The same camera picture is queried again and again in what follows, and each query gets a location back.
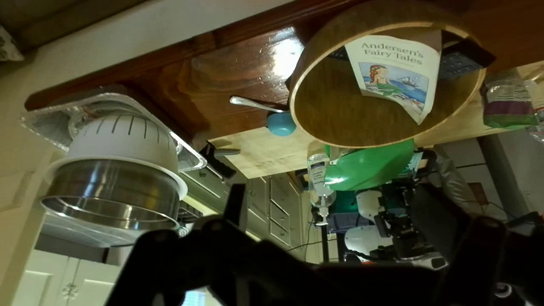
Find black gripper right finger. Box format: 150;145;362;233
441;211;544;306

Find black remote control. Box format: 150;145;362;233
441;31;497;78

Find white slotted colander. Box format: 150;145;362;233
65;109;184;179

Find metal bowl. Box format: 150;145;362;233
38;157;191;235

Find black camera rig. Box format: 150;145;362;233
339;169;451;272

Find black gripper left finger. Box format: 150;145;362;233
104;182;320;306

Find round wooden bowl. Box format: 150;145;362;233
288;19;490;152

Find clear soap bottle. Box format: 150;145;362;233
305;141;339;228

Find green ball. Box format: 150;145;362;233
317;140;419;194

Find cream kitchen cabinets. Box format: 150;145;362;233
181;169;310;252

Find dark wooden counter ledge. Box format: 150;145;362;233
24;0;544;143

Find white fairy tales book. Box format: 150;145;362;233
344;34;444;128

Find clear plastic container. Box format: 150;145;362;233
481;72;544;131

